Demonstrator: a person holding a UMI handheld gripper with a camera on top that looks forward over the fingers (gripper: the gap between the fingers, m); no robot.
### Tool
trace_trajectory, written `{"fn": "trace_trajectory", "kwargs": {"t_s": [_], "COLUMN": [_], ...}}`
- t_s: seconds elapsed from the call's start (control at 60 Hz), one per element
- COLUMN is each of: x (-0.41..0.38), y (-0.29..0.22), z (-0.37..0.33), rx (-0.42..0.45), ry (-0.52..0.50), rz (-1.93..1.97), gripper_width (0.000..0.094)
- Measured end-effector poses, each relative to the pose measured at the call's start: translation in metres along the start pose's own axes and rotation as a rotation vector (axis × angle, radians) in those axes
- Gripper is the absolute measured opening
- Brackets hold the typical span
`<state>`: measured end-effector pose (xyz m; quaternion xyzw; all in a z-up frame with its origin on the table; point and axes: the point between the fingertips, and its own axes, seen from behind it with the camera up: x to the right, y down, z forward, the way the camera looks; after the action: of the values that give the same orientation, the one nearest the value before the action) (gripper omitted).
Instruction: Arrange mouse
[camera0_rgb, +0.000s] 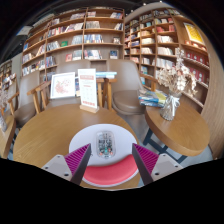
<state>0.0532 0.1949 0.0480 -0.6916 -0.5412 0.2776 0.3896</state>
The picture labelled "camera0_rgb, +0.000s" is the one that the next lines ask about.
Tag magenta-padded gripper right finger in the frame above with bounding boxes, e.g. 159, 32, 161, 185
131, 143, 183, 186

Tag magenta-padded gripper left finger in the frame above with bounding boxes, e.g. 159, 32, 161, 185
41, 143, 92, 186

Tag transparent computer mouse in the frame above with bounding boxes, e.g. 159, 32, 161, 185
95, 130, 117, 158

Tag white mouse pad, red rest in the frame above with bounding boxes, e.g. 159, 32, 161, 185
68, 123, 140, 188

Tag round wooden side table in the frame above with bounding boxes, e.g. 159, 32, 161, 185
0, 113, 17, 160
143, 101, 211, 164

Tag glass vase, dried flowers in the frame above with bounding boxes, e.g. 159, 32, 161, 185
156, 48, 198, 122
0, 85, 10, 134

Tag brown armchair, wooden arms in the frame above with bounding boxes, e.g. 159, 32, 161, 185
6, 71, 42, 129
26, 59, 112, 113
105, 59, 160, 116

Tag stack of colourful books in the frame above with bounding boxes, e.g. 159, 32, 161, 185
137, 89, 168, 108

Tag white sign, wooden base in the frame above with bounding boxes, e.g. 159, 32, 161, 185
77, 68, 100, 114

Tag dark book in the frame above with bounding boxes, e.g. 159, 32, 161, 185
74, 76, 81, 98

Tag white framed floral picture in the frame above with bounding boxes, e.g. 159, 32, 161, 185
49, 71, 77, 100

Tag stack of blue books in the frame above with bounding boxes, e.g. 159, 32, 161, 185
95, 70, 118, 80

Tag distant wooden bookshelf unit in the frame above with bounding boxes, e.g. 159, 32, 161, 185
0, 59, 15, 88

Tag curved wooden bookshelf unit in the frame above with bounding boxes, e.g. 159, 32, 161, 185
123, 6, 213, 114

